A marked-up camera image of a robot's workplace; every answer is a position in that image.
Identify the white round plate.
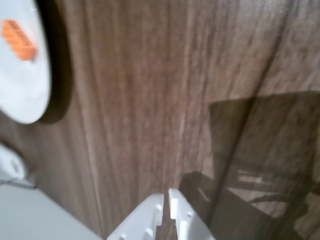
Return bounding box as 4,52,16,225
0,0,52,125

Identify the orange lego block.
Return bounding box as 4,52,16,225
1,19,38,62

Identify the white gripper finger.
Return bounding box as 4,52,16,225
107,192,165,240
168,187,216,240

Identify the white plastic clamp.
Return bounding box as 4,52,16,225
0,143,29,181

